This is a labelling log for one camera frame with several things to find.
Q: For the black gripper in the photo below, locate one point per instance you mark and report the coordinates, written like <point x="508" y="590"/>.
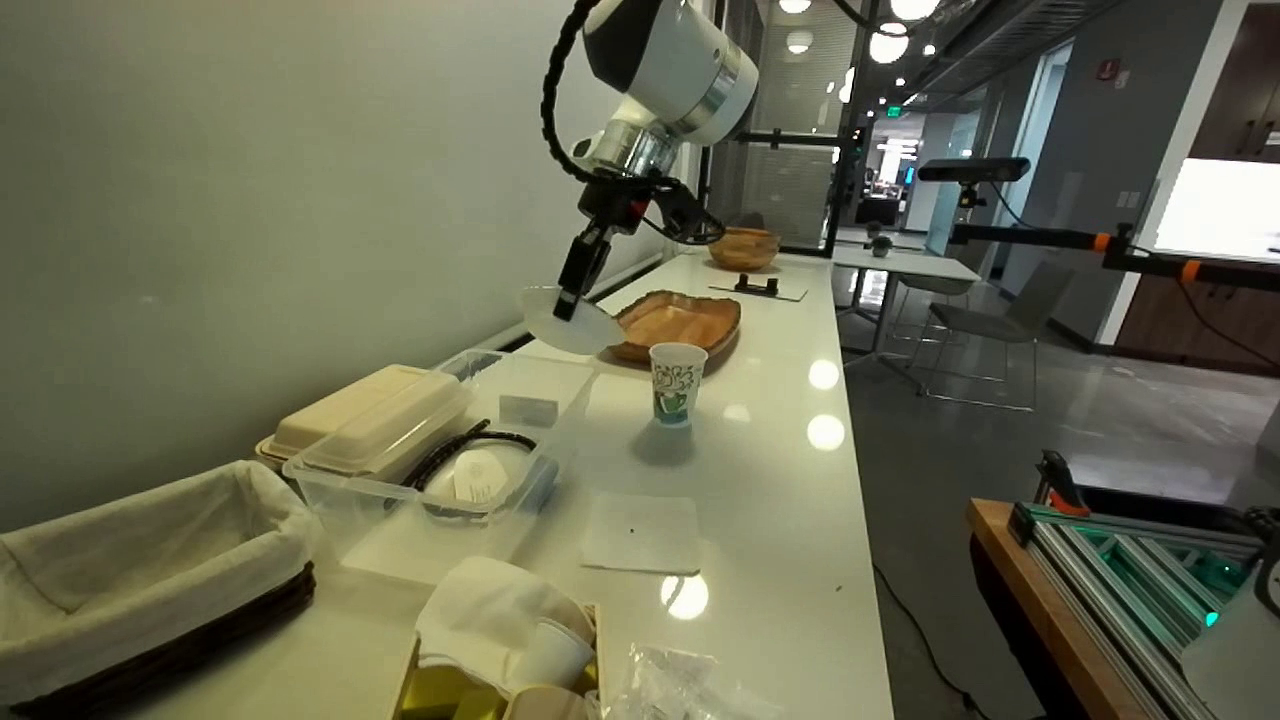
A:
<point x="617" y="206"/>

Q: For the blue patterned paper bowl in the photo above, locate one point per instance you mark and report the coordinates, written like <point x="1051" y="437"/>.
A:
<point x="584" y="335"/>

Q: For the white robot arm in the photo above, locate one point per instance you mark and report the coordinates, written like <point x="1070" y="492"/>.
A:
<point x="681" y="81"/>

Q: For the patterned paper coffee cup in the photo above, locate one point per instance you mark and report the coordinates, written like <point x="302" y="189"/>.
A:
<point x="677" y="374"/>

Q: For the small wooden bowl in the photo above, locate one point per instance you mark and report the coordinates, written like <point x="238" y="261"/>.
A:
<point x="747" y="251"/>

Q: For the brown wooden tray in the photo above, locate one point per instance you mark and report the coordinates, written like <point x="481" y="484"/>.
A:
<point x="672" y="318"/>

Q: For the clear plastic food container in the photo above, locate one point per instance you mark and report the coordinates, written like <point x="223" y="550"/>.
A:
<point x="476" y="492"/>

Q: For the white paper napkin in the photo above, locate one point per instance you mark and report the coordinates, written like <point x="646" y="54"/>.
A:
<point x="643" y="534"/>

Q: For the small white house box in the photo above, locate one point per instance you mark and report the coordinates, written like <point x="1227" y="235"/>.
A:
<point x="499" y="642"/>

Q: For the clear plastic bag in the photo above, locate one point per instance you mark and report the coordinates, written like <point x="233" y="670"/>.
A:
<point x="687" y="685"/>

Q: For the woven wicker basket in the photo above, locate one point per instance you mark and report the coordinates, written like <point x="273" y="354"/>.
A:
<point x="105" y="585"/>

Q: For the wooden robot stand board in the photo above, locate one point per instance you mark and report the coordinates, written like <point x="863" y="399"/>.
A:
<point x="1051" y="633"/>

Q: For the grey wall cable duct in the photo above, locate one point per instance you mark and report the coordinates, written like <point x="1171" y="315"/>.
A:
<point x="522" y="339"/>

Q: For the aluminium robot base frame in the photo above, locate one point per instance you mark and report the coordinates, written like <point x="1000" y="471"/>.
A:
<point x="1188" y="592"/>

